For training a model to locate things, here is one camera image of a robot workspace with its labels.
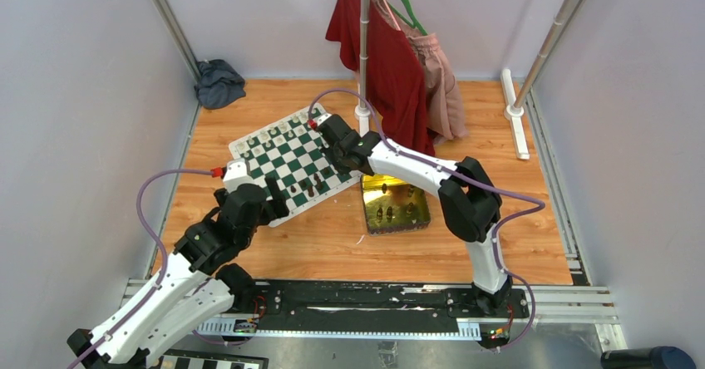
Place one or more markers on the pink shorts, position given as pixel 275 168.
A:
pixel 445 113

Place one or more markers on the yellow metal tin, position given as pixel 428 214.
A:
pixel 393 206

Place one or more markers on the dark blue crumpled cloth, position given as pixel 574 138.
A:
pixel 219 85

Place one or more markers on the dark king piece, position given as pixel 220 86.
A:
pixel 319 185

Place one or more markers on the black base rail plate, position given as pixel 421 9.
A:
pixel 355 307

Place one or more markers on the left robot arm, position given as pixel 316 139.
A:
pixel 196 282

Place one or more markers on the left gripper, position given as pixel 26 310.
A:
pixel 279 205

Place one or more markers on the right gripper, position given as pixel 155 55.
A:
pixel 329 152

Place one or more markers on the white clothes rack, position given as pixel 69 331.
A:
pixel 514 110

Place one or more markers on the red t-shirt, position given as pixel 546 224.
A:
pixel 395 79

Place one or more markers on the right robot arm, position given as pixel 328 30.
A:
pixel 469 203

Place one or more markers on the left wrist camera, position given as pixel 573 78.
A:
pixel 236 173

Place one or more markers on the green clothes hanger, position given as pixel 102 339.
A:
pixel 410 19

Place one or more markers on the dark blue bottle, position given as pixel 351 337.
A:
pixel 662 357

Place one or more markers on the green white chess mat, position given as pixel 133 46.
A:
pixel 291 152

